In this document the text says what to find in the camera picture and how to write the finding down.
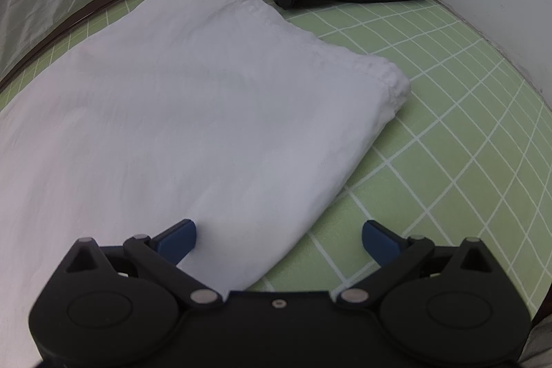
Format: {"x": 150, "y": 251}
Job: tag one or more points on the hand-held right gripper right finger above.
{"x": 379, "y": 242}

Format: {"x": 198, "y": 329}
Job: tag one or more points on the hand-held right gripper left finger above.
{"x": 177, "y": 242}

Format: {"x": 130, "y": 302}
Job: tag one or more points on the white pants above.
{"x": 172, "y": 92}

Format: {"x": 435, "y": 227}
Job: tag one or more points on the green grid mat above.
{"x": 453, "y": 135}

